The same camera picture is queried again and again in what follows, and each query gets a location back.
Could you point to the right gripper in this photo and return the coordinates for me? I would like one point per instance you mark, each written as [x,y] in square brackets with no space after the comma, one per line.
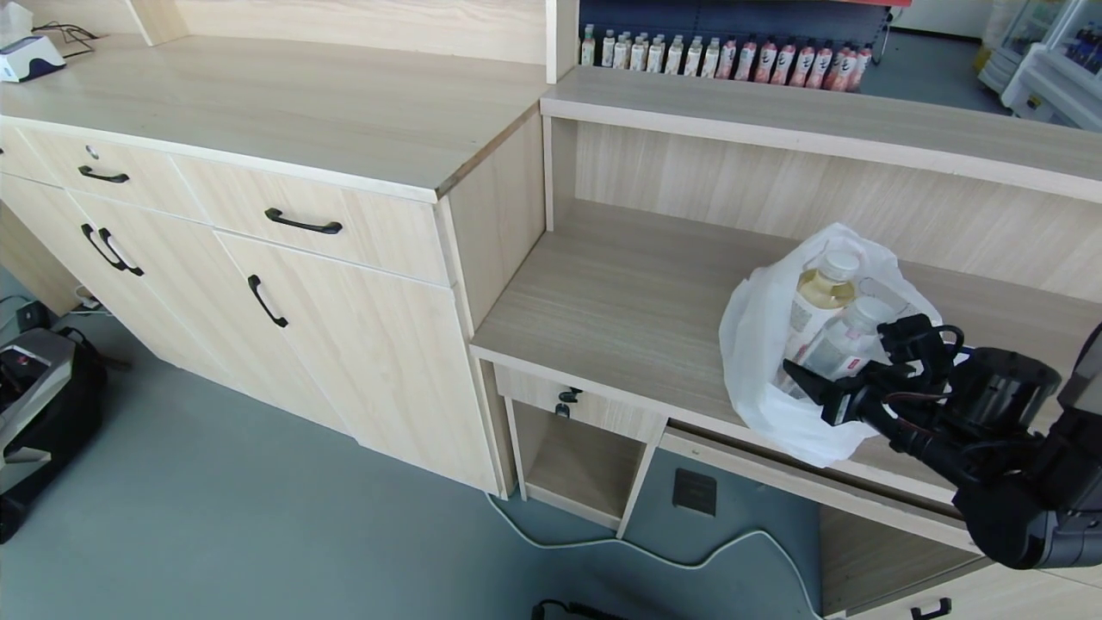
[904,426]

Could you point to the white plastic bag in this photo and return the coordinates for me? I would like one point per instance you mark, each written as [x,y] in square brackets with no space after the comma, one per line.
[753,344]

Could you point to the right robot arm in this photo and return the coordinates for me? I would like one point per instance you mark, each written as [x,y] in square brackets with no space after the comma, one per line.
[1024,491]

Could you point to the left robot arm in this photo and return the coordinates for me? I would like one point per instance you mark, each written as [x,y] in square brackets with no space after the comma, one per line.
[39,387]

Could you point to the clear drink bottle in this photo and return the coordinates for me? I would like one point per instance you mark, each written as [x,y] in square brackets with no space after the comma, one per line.
[848,344]

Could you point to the yellow drink bottle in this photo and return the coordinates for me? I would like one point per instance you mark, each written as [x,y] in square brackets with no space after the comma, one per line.
[822,293]

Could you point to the dark floor socket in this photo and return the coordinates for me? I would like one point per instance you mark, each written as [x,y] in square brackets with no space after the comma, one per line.
[694,492]

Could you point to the small wooden drawer with lock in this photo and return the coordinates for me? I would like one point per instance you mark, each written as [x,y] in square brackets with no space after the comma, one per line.
[603,413]

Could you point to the row of bottles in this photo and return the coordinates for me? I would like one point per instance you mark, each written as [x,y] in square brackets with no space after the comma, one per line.
[689,57]

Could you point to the black shop shelf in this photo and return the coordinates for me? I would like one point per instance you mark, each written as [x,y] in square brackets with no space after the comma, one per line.
[740,17]

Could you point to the white display freezer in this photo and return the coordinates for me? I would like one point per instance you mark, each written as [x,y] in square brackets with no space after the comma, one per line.
[1055,69]

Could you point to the wooden cabinet door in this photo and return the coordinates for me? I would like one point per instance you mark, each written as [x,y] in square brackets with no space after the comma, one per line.
[379,370]
[52,241]
[189,293]

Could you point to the wide wooden drawer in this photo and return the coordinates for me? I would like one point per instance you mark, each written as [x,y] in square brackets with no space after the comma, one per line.
[379,232]

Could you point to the wooden counter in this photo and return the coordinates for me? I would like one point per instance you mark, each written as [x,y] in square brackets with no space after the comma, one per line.
[284,103]

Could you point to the wooden drawer with keyhole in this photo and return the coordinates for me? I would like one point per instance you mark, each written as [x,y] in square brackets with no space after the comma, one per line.
[138,168]

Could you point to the black power adapter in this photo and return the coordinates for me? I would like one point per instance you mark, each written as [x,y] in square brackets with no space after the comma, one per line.
[32,316]

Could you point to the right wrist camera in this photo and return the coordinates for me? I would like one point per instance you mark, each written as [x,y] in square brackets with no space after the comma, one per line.
[921,340]

